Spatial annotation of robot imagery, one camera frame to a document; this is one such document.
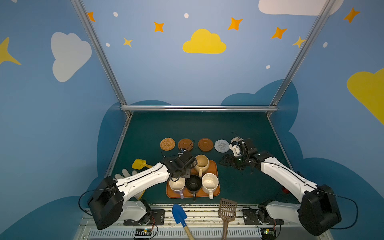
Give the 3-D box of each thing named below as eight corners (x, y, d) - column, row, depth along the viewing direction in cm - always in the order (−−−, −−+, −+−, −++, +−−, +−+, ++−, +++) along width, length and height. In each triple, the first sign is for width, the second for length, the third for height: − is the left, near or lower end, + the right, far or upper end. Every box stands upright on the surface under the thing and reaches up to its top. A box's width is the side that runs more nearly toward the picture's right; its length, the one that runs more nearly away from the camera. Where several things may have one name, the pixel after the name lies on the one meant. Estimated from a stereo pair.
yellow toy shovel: (132, 169, 93) (131, 167, 91) (135, 160, 97) (134, 158, 95) (152, 169, 93) (151, 167, 91) (153, 160, 97) (153, 158, 95)
